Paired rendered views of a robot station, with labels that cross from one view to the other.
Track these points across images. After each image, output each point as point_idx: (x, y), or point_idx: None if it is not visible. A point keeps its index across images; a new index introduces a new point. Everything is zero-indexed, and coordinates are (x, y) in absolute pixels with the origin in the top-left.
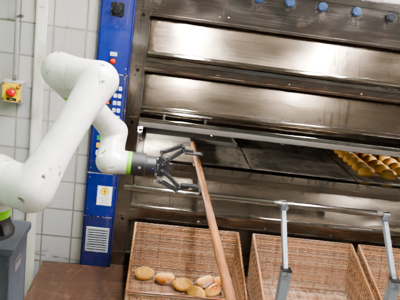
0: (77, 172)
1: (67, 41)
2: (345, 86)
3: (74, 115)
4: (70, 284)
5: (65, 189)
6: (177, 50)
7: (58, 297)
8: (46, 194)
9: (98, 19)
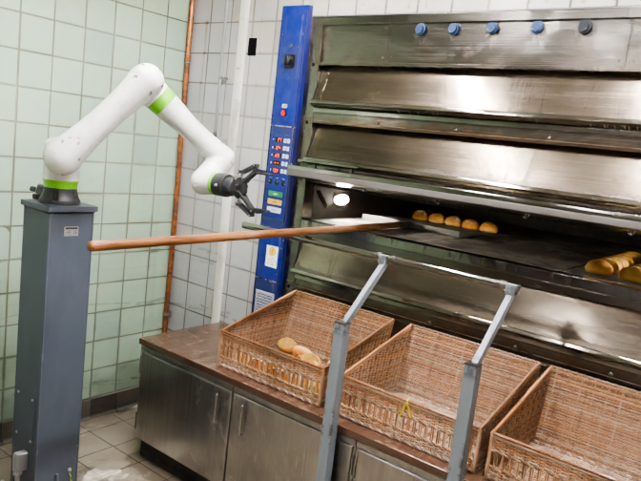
0: None
1: (255, 98)
2: (524, 127)
3: (105, 101)
4: (217, 337)
5: (246, 248)
6: (338, 97)
7: (193, 339)
8: (59, 155)
9: None
